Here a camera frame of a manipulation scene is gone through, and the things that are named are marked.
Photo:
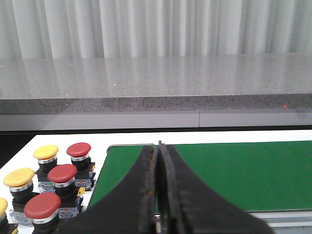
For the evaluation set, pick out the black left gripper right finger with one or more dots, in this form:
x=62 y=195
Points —
x=187 y=205

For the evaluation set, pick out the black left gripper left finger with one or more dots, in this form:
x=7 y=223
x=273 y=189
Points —
x=128 y=209

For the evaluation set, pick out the red mushroom push button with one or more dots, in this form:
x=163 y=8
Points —
x=43 y=210
x=79 y=153
x=63 y=179

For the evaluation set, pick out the yellow mushroom push button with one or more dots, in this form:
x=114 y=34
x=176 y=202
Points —
x=47 y=159
x=21 y=187
x=5 y=226

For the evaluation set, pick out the green conveyor belt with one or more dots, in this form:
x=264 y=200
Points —
x=255 y=176

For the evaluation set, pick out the grey stone counter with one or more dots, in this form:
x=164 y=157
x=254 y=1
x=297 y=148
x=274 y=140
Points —
x=158 y=92

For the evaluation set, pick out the white pleated curtain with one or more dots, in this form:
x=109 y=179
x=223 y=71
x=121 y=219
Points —
x=54 y=29

